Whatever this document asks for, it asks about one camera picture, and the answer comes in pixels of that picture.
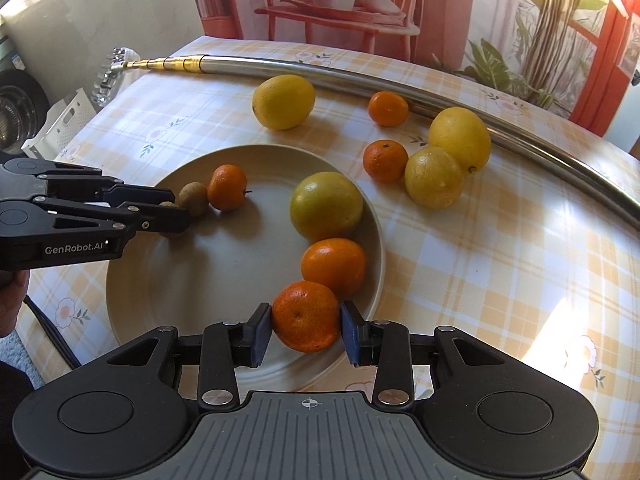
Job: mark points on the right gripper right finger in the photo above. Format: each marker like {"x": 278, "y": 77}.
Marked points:
{"x": 386, "y": 346}

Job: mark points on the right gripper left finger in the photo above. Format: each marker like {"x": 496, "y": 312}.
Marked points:
{"x": 226, "y": 346}

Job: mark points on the yellow lemon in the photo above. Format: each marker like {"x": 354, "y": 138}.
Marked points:
{"x": 463, "y": 135}

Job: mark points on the large yellow grapefruit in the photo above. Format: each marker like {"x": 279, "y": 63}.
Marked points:
{"x": 283, "y": 102}

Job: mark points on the orange mandarin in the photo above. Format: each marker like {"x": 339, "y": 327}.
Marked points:
{"x": 306, "y": 316}
{"x": 388, "y": 109}
{"x": 385, "y": 161}
{"x": 227, "y": 188}

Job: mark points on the yellow green apple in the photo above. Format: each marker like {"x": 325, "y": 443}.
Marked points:
{"x": 433, "y": 178}

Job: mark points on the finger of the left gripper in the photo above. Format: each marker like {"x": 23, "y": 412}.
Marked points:
{"x": 42, "y": 216}
{"x": 25, "y": 178}

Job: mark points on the person left hand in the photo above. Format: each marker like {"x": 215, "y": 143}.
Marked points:
{"x": 11, "y": 298}

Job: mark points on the black round appliance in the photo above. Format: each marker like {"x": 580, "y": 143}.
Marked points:
{"x": 24, "y": 107}

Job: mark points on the telescopic metal pole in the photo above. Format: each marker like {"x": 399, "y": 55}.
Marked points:
{"x": 422, "y": 102}

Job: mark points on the white perforated box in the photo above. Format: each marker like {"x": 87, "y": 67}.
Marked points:
{"x": 64, "y": 120}

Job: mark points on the small brown kiwi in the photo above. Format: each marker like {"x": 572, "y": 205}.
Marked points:
{"x": 193, "y": 198}

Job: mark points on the silver pole head fitting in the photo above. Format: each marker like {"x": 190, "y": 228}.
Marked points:
{"x": 110, "y": 82}

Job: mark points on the orange mandarin plate edge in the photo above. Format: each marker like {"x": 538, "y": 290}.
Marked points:
{"x": 338, "y": 263}

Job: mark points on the plaid floral tablecloth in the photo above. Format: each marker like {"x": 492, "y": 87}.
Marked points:
{"x": 523, "y": 261}

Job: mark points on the printed room backdrop cloth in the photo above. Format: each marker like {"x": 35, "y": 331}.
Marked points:
{"x": 575, "y": 58}

